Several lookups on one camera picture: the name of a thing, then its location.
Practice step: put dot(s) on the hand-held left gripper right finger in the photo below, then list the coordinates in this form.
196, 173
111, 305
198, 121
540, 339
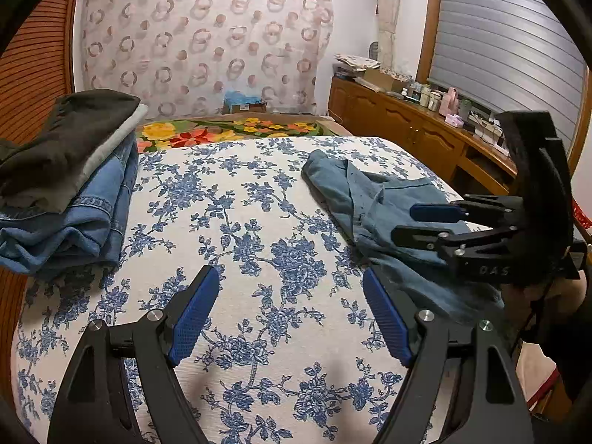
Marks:
386, 314

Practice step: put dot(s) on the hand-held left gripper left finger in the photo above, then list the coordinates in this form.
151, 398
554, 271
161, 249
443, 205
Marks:
196, 305

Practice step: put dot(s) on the cardboard box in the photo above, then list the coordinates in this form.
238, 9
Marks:
384, 79

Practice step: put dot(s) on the wooden sideboard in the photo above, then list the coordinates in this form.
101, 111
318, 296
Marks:
393, 120

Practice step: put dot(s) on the folded grey garment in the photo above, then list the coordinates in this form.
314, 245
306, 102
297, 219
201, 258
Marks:
111, 141

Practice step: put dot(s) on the colourful floral blanket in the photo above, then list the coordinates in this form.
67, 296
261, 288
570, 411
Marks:
194, 136

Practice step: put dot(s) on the beige lace curtain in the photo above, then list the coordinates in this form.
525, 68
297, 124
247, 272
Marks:
388, 18

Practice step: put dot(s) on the blue floral bed sheet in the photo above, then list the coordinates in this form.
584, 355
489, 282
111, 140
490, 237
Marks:
259, 222

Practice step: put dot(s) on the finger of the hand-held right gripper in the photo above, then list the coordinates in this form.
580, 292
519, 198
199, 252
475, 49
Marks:
416, 236
434, 212

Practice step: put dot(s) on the pink box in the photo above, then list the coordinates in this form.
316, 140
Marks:
449, 104

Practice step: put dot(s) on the white bottle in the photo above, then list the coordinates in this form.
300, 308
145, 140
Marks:
423, 95

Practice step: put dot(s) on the person's right hand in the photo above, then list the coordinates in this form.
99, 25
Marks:
564, 293

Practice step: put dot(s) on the folded black garment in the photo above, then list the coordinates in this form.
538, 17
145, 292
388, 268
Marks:
69, 129

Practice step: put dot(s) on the folded blue denim jeans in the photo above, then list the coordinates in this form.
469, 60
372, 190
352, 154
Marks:
78, 222

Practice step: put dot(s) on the circle-print sheer curtain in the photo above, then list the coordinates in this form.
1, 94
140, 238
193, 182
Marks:
208, 41

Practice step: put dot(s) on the red basket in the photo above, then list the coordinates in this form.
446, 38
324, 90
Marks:
582, 215

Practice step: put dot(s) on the white power strip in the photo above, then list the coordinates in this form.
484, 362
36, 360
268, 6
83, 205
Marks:
483, 125

